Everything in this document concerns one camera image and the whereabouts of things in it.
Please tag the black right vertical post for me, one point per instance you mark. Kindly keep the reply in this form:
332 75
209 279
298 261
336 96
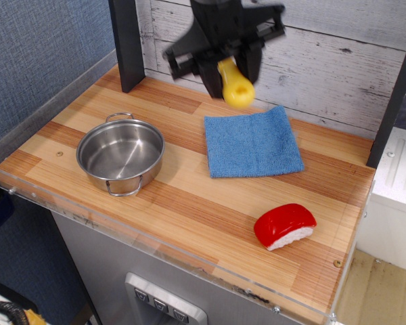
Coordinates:
389 118

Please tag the white side appliance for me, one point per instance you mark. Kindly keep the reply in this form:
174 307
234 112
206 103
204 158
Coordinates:
382 233

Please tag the black left vertical post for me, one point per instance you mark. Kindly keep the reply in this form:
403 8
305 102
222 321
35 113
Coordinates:
127 41

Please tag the grey cabinet with dispenser panel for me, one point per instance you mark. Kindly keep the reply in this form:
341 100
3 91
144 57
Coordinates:
129 286

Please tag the black and yellow bag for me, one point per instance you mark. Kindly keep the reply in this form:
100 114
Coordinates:
17 309

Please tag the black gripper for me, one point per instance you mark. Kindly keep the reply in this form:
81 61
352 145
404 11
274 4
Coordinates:
222 29

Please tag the yellow handled white toy knife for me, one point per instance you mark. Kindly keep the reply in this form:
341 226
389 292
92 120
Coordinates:
237 90

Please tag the black vertical post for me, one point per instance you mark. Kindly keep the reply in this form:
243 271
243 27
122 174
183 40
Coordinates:
389 118
127 41

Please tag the stainless steel pot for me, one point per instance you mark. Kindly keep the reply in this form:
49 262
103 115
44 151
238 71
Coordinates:
121 155

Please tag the blue folded cloth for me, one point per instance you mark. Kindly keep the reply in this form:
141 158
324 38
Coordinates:
254 145

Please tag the clear acrylic table guard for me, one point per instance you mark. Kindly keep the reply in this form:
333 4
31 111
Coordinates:
192 220

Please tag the red toy sushi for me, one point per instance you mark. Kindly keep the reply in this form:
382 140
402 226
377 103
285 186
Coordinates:
284 225

